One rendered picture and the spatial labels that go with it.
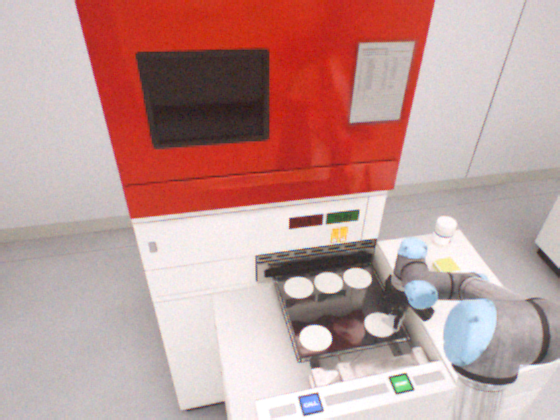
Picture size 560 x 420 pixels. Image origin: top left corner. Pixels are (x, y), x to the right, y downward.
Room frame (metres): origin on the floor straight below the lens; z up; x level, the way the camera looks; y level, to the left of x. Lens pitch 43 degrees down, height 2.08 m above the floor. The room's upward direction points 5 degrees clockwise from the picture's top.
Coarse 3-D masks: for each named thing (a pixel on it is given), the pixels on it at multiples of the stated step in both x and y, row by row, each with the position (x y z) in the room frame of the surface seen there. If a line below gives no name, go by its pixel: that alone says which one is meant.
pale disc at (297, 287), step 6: (288, 282) 1.13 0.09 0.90; (294, 282) 1.13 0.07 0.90; (300, 282) 1.14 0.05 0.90; (306, 282) 1.14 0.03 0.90; (288, 288) 1.10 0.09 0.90; (294, 288) 1.11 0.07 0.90; (300, 288) 1.11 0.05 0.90; (306, 288) 1.11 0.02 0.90; (312, 288) 1.11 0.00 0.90; (294, 294) 1.08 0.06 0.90; (300, 294) 1.08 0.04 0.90; (306, 294) 1.08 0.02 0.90
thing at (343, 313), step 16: (320, 272) 1.20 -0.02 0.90; (336, 272) 1.20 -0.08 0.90; (352, 288) 1.13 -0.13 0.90; (368, 288) 1.14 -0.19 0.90; (288, 304) 1.03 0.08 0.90; (304, 304) 1.04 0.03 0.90; (320, 304) 1.04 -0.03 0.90; (336, 304) 1.05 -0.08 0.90; (352, 304) 1.06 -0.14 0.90; (368, 304) 1.07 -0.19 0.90; (304, 320) 0.97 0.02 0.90; (320, 320) 0.98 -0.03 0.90; (336, 320) 0.98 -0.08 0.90; (352, 320) 0.99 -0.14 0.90; (336, 336) 0.92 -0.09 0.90; (352, 336) 0.92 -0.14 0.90; (368, 336) 0.93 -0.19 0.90; (384, 336) 0.93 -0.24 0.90; (400, 336) 0.94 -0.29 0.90; (304, 352) 0.85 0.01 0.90; (320, 352) 0.85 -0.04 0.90
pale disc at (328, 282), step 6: (318, 276) 1.18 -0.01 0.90; (324, 276) 1.18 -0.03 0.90; (330, 276) 1.18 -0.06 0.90; (336, 276) 1.18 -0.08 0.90; (318, 282) 1.15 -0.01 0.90; (324, 282) 1.15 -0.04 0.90; (330, 282) 1.15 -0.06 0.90; (336, 282) 1.15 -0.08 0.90; (342, 282) 1.16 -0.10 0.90; (318, 288) 1.12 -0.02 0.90; (324, 288) 1.12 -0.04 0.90; (330, 288) 1.12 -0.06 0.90; (336, 288) 1.13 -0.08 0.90
